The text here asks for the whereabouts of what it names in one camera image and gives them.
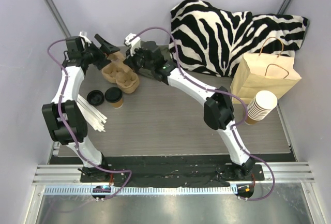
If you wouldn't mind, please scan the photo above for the brown pulp cup carrier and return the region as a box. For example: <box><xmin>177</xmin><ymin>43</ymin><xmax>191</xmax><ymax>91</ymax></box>
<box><xmin>101</xmin><ymin>52</ymin><xmax>140</xmax><ymax>94</ymax></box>

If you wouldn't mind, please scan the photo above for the black plastic cup lid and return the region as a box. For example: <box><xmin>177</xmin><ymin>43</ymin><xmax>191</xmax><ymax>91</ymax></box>
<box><xmin>104</xmin><ymin>87</ymin><xmax>123</xmax><ymax>103</ymax></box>

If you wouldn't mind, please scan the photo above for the brown paper coffee cup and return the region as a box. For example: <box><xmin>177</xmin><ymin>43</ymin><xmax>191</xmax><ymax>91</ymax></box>
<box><xmin>111</xmin><ymin>97</ymin><xmax>124</xmax><ymax>109</ymax></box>

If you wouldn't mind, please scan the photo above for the brown paper bag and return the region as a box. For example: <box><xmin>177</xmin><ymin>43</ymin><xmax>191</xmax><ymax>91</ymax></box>
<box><xmin>230</xmin><ymin>42</ymin><xmax>302</xmax><ymax>104</ymax></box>

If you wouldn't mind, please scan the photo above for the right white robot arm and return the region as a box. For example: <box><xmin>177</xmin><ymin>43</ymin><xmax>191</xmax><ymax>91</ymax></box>
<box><xmin>124</xmin><ymin>40</ymin><xmax>255</xmax><ymax>180</ymax></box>

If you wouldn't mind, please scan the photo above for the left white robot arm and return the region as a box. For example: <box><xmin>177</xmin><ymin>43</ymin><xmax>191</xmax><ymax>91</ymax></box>
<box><xmin>42</xmin><ymin>33</ymin><xmax>120</xmax><ymax>182</ymax></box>

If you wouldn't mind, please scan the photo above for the stack of black lids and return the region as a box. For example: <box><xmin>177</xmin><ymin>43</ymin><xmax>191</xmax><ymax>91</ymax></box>
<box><xmin>86</xmin><ymin>90</ymin><xmax>104</xmax><ymax>106</ymax></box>

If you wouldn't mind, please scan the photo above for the white wrapped straws bundle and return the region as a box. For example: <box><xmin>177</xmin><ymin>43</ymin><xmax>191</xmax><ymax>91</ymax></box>
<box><xmin>77</xmin><ymin>95</ymin><xmax>108</xmax><ymax>132</ymax></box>

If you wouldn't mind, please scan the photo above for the zebra print blanket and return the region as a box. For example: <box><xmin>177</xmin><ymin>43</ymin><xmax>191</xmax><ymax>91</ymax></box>
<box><xmin>169</xmin><ymin>0</ymin><xmax>309</xmax><ymax>77</ymax></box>

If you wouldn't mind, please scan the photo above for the stack of paper cups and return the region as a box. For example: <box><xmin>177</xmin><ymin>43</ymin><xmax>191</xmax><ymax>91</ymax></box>
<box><xmin>245</xmin><ymin>90</ymin><xmax>278</xmax><ymax>125</ymax></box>

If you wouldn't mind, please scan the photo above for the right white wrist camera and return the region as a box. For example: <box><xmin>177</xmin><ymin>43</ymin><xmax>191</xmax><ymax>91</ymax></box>
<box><xmin>124</xmin><ymin>33</ymin><xmax>141</xmax><ymax>56</ymax></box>

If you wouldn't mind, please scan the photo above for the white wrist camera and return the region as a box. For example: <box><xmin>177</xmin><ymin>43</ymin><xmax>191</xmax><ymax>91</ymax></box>
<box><xmin>79</xmin><ymin>31</ymin><xmax>92</xmax><ymax>44</ymax></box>
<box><xmin>124</xmin><ymin>33</ymin><xmax>141</xmax><ymax>56</ymax></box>

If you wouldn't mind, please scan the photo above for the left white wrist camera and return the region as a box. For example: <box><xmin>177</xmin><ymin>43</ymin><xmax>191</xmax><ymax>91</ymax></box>
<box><xmin>79</xmin><ymin>31</ymin><xmax>92</xmax><ymax>44</ymax></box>

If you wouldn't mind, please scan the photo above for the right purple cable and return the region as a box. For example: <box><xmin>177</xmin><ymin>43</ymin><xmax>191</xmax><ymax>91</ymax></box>
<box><xmin>134</xmin><ymin>26</ymin><xmax>275</xmax><ymax>201</ymax></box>

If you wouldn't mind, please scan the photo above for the purple cable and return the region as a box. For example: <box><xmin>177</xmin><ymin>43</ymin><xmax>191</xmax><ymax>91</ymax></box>
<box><xmin>46</xmin><ymin>38</ymin><xmax>132</xmax><ymax>201</ymax></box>
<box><xmin>134</xmin><ymin>26</ymin><xmax>275</xmax><ymax>201</ymax></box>

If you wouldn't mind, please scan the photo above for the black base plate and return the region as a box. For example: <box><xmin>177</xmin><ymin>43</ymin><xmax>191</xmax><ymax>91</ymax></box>
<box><xmin>49</xmin><ymin>154</ymin><xmax>265</xmax><ymax>183</ymax></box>

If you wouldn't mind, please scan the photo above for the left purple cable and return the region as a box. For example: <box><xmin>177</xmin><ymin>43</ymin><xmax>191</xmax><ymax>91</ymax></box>
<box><xmin>46</xmin><ymin>38</ymin><xmax>132</xmax><ymax>201</ymax></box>

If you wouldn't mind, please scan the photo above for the aluminium rail frame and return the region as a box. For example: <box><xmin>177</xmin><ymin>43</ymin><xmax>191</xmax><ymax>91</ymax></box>
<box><xmin>24</xmin><ymin>48</ymin><xmax>318</xmax><ymax>224</ymax></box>

